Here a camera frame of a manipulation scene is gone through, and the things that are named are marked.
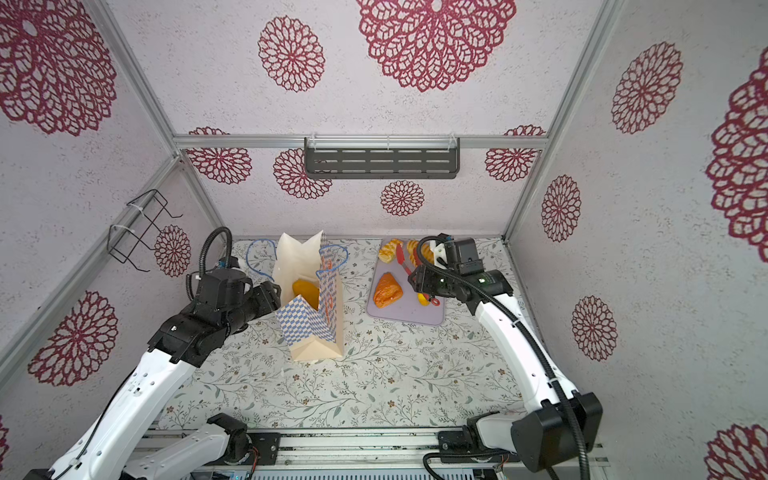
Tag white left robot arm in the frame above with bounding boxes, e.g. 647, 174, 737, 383
26, 227, 281, 479

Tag twisted bread lower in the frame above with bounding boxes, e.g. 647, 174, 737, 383
406, 239, 434, 267

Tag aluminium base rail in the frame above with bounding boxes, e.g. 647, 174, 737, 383
131, 425, 613, 480

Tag red kitchen tongs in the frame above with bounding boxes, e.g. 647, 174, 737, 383
396, 244, 441, 306

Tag grey wall shelf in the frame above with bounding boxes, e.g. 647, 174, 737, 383
303, 137, 461, 180

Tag striped bread roll left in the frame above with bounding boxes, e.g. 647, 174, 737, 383
378, 238, 403, 264

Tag checkered paper bakery bag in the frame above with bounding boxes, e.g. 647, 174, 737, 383
242, 231, 349, 362

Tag orange croissant pastry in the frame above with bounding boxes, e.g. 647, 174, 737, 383
373, 272, 403, 309

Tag black wire wall rack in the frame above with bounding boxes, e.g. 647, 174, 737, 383
105, 189, 182, 273

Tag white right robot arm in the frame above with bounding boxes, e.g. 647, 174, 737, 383
408, 234, 603, 479

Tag lilac plastic tray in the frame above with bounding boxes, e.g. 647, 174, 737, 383
366, 258, 446, 326

